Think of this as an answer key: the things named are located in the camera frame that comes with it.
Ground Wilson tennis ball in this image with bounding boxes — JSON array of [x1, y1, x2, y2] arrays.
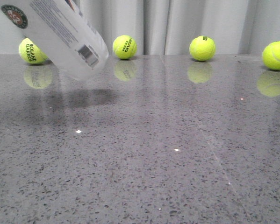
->
[[189, 35, 215, 61]]

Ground plain yellow tennis ball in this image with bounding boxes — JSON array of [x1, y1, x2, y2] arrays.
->
[[262, 41, 280, 70]]

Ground grey pleated curtain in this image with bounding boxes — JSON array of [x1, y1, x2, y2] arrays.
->
[[0, 0, 280, 56]]

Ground white plastic tennis ball can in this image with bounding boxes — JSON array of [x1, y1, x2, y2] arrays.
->
[[0, 0, 108, 81]]

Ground Roland Garros tennis ball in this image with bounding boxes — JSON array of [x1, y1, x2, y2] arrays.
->
[[19, 38, 48, 64]]

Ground Head Team tennis ball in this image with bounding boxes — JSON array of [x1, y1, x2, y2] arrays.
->
[[113, 35, 137, 60]]

